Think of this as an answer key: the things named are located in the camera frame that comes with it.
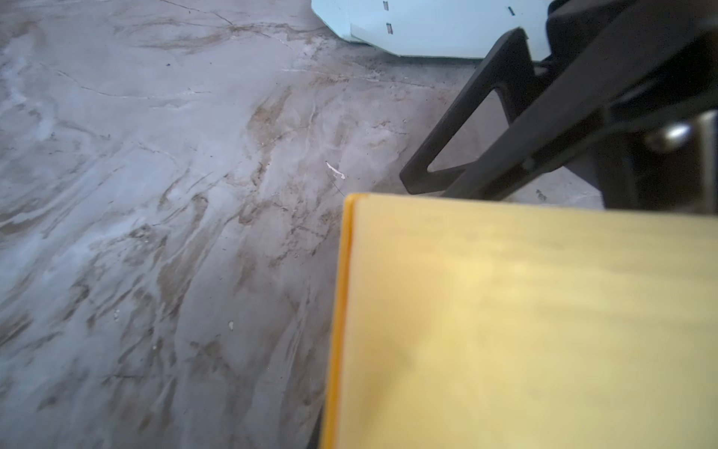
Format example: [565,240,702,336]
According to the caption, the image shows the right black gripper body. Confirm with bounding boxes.
[546,1,717,215]

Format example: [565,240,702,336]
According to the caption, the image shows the light blue flat paper box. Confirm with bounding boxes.
[310,0,550,61]

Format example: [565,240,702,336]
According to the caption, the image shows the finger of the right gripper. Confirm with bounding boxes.
[442,0,718,201]
[399,28,545,195]

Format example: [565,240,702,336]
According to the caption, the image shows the yellow paper box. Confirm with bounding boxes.
[321,194,717,448]

